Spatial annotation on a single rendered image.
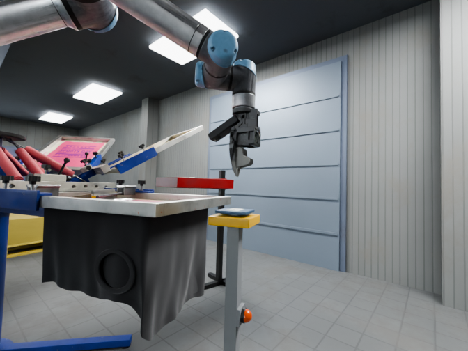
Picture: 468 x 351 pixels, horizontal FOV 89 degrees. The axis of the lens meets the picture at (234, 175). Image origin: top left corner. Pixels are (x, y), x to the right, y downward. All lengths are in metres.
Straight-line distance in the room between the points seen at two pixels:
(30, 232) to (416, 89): 5.27
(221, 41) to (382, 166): 2.86
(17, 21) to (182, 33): 0.43
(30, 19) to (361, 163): 3.15
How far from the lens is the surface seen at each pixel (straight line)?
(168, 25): 0.69
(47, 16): 0.89
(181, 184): 2.04
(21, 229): 4.46
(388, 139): 3.33
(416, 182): 3.26
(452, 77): 3.16
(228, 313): 0.84
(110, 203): 0.80
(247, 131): 0.73
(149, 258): 0.86
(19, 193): 1.13
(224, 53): 0.63
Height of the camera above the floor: 1.05
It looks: 2 degrees up
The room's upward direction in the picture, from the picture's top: 2 degrees clockwise
